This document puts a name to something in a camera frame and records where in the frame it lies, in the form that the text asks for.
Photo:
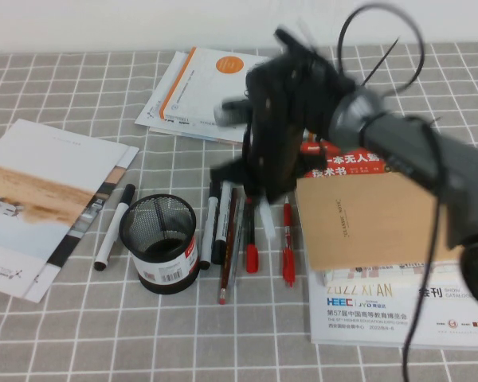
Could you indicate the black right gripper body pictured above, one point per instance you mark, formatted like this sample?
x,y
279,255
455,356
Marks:
x,y
275,119

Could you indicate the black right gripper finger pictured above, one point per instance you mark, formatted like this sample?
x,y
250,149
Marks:
x,y
235,113
231,173

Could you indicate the white pen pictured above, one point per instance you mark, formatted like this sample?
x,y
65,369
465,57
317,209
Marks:
x,y
267,219

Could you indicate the red gel pen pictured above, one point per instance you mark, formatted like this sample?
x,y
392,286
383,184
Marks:
x,y
288,231

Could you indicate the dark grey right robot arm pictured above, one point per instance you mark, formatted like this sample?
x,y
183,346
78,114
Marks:
x,y
422,159

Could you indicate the grey pen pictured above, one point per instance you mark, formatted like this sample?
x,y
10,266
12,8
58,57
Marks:
x,y
236,254

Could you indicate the black mesh pen holder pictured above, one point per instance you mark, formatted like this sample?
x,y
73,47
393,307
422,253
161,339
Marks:
x,y
163,270

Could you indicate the thin white booklet orange edge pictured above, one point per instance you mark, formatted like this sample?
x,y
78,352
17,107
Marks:
x,y
207,137

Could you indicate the white ROS book orange spine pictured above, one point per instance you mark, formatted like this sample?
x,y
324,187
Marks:
x,y
199,91

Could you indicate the thick white marker black caps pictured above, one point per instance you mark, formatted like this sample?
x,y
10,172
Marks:
x,y
209,227
222,223

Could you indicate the dark red pencil with eraser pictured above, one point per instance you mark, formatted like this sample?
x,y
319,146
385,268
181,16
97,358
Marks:
x,y
228,254

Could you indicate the black marker red caps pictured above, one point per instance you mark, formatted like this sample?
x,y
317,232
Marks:
x,y
251,256

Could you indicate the red book white title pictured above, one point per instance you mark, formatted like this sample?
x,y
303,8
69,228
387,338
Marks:
x,y
358,161

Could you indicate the slim white marker black caps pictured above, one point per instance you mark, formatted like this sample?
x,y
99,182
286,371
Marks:
x,y
113,227

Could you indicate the white brochure dark stripe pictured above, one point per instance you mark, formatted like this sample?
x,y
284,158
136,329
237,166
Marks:
x,y
99,203

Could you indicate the tan kraft notebook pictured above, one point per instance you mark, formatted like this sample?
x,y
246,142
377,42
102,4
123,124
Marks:
x,y
362,223

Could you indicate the grey checked tablecloth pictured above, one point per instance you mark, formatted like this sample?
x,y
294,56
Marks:
x,y
183,338

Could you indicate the white brochure sandy photo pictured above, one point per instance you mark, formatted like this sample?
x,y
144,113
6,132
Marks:
x,y
44,179

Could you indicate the white HEEC show catalogue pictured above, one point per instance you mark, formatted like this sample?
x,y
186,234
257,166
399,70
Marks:
x,y
362,318

